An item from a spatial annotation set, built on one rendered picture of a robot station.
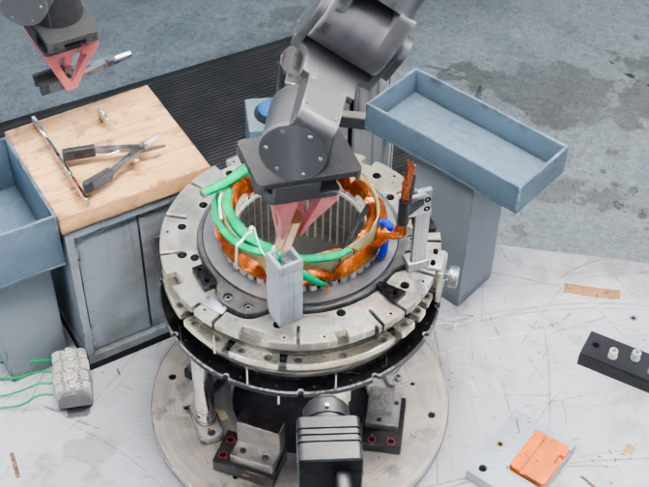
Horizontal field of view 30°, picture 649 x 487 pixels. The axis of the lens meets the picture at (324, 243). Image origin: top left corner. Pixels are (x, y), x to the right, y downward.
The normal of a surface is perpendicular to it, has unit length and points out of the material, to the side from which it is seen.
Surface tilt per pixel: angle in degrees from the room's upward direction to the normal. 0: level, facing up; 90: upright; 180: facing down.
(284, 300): 90
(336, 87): 31
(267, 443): 90
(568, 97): 0
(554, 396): 0
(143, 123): 0
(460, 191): 90
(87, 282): 90
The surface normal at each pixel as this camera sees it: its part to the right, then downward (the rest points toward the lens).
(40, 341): 0.51, 0.62
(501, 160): 0.01, -0.71
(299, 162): -0.13, 0.67
